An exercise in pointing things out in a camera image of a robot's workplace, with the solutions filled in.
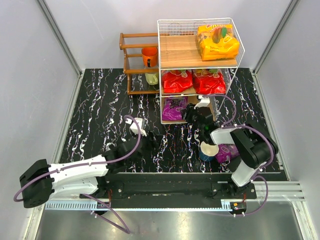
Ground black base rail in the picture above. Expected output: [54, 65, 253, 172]
[92, 172, 257, 210]

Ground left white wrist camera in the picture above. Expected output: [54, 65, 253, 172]
[125, 117, 147, 137]

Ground blue white cup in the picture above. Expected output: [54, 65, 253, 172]
[199, 141, 219, 162]

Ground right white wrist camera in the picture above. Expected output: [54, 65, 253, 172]
[194, 95, 211, 109]

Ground yellow mango candy bag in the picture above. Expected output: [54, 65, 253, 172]
[197, 24, 240, 61]

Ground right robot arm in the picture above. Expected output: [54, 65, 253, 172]
[181, 103, 279, 189]

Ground white wire wooden shelf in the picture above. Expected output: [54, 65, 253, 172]
[156, 17, 246, 125]

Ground purple candy bag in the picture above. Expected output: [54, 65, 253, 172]
[215, 144, 240, 164]
[162, 96, 188, 121]

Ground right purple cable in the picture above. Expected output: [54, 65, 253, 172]
[199, 93, 275, 217]

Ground light green mug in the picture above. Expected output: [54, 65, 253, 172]
[145, 72, 159, 86]

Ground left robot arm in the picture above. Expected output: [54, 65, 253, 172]
[19, 131, 159, 209]

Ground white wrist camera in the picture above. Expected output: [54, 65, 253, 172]
[194, 95, 211, 109]
[125, 117, 147, 137]

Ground large red candy bag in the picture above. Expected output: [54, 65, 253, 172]
[161, 69, 193, 94]

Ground small red candy bag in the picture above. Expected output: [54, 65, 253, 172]
[192, 68, 227, 95]

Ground orange mug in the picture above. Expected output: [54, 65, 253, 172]
[141, 47, 158, 68]

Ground brown wooden rack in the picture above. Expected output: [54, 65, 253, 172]
[119, 32, 160, 95]

